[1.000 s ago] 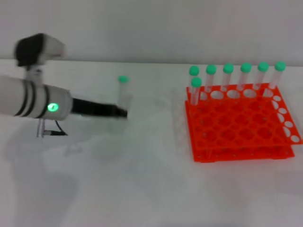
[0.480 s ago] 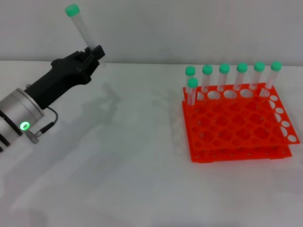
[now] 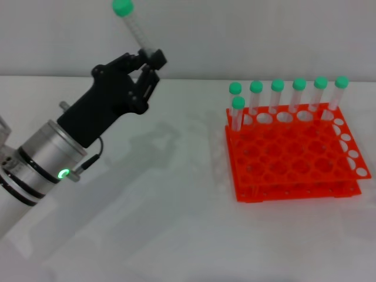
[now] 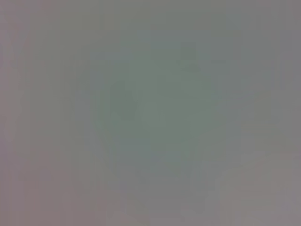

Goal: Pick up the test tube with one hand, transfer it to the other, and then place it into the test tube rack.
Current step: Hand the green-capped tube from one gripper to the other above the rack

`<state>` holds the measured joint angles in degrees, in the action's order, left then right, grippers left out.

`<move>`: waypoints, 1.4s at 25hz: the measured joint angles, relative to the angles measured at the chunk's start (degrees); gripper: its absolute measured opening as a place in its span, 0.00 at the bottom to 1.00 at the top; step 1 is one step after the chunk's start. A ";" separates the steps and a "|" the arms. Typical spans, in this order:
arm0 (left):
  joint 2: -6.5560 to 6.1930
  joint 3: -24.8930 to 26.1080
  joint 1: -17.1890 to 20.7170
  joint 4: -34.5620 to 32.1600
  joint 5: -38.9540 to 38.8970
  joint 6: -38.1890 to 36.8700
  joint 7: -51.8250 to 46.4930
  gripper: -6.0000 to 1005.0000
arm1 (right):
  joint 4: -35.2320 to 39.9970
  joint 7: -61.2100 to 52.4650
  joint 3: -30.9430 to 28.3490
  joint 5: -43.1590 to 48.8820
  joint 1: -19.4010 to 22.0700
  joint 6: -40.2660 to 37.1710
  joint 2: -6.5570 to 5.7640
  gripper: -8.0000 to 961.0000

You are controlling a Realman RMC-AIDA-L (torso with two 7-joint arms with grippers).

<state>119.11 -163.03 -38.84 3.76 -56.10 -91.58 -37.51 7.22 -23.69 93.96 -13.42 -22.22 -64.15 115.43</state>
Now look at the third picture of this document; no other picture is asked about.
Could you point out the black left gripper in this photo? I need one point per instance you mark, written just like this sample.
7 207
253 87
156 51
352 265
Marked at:
100 102

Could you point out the green capped clear test tube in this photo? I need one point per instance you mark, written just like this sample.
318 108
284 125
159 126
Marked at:
320 82
122 7
235 87
341 81
256 86
277 85
238 102
299 83

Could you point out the orange plastic test tube rack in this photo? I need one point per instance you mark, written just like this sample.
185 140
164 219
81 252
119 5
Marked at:
290 158

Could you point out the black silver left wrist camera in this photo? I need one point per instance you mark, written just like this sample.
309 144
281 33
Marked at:
6 152

